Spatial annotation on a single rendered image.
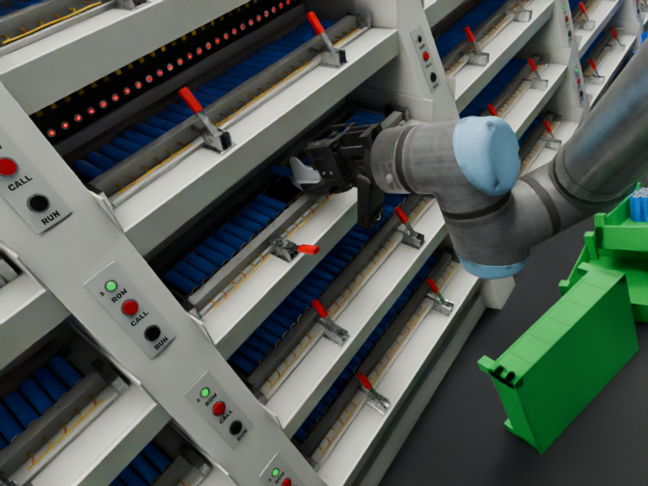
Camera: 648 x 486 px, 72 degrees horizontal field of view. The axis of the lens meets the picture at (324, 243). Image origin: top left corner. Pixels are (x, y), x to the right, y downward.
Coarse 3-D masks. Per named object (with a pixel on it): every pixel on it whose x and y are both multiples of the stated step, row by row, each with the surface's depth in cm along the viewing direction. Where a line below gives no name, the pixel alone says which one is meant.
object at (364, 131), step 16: (336, 128) 70; (352, 128) 65; (368, 128) 62; (320, 144) 66; (336, 144) 65; (352, 144) 65; (368, 144) 61; (320, 160) 67; (336, 160) 65; (352, 160) 66; (368, 160) 61; (336, 176) 67; (352, 176) 67; (368, 176) 62; (336, 192) 69
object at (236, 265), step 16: (400, 112) 90; (384, 128) 87; (288, 208) 74; (304, 208) 75; (272, 224) 72; (288, 224) 73; (256, 240) 70; (240, 256) 68; (256, 256) 70; (224, 272) 66; (240, 272) 67; (208, 288) 64; (224, 288) 66; (192, 304) 63
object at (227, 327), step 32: (384, 96) 93; (416, 96) 89; (224, 192) 78; (352, 192) 79; (192, 224) 75; (320, 224) 74; (352, 224) 78; (320, 256) 74; (256, 288) 66; (288, 288) 70; (224, 320) 63; (256, 320) 66; (224, 352) 62
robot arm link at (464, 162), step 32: (416, 128) 56; (448, 128) 52; (480, 128) 49; (416, 160) 55; (448, 160) 51; (480, 160) 49; (512, 160) 53; (416, 192) 59; (448, 192) 54; (480, 192) 52
